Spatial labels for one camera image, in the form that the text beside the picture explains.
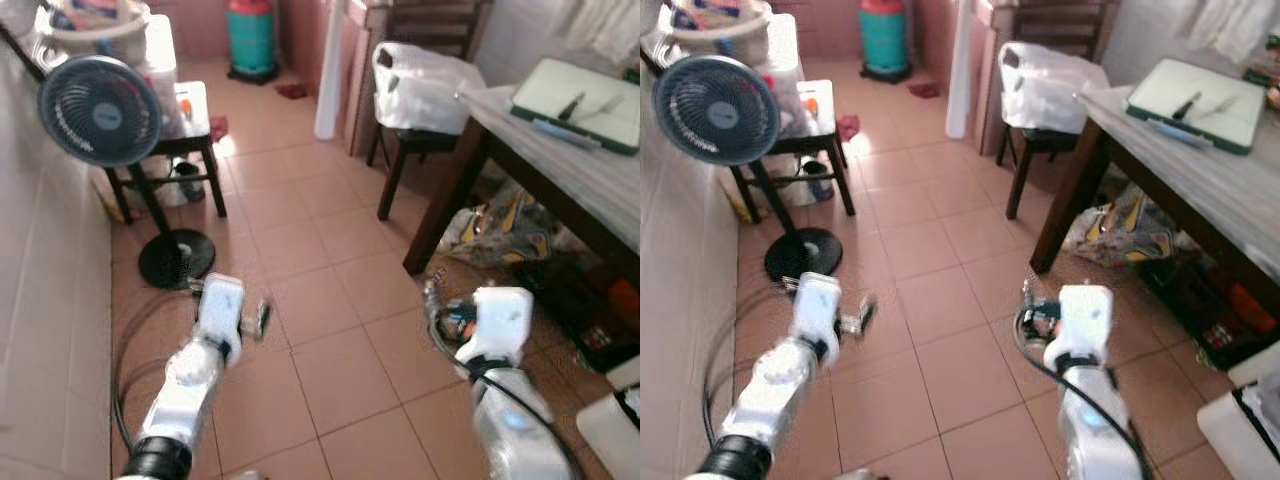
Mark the colourful printed bag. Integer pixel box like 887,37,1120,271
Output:
1063,184,1188,268
438,184,563,270

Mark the black crate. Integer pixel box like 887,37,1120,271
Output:
513,253,641,373
1138,255,1280,373

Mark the grey jar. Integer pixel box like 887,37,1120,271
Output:
800,157,835,204
168,157,207,207

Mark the dark wooden stool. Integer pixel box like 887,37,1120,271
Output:
729,80,857,223
103,80,229,227

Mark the white box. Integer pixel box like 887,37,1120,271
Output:
574,354,641,480
1196,343,1280,480

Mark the dark wooden table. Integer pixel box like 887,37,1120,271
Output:
1029,84,1280,293
403,84,641,293

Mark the blue grey flat utensil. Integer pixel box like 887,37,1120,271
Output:
529,117,603,152
1146,117,1216,151

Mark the white plastic bag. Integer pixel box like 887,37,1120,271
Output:
997,42,1111,137
372,42,489,137

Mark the green rimmed cutting board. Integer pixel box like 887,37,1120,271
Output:
1125,57,1267,157
509,57,641,157

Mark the black standing fan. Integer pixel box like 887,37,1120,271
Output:
653,55,844,285
38,55,217,292

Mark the white upright pillar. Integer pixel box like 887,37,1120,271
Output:
944,0,977,140
314,0,352,142

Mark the white container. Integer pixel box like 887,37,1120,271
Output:
138,14,183,141
765,14,807,121

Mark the teal gas cylinder red top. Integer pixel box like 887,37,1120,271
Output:
859,0,914,85
226,0,282,86

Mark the dark wooden chair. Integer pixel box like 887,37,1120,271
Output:
993,0,1122,221
364,0,497,222

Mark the white plastic basin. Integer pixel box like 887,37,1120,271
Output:
664,0,774,67
34,0,152,67

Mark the white hanging towel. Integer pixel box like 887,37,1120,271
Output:
1184,0,1280,67
553,0,641,67

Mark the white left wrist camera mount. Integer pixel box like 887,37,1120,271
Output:
792,272,844,347
195,274,247,347

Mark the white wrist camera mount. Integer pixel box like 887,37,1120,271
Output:
1055,284,1115,367
792,272,844,347
195,274,247,347
468,286,535,367

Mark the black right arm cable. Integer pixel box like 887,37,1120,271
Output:
428,298,587,480
1013,300,1153,480

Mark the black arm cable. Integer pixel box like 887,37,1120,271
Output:
1013,300,1153,480
111,285,203,453
701,285,798,446
428,298,587,480

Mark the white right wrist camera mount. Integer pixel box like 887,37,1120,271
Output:
1055,284,1115,367
468,286,535,367

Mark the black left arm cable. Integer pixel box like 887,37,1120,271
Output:
701,285,798,446
111,285,203,453

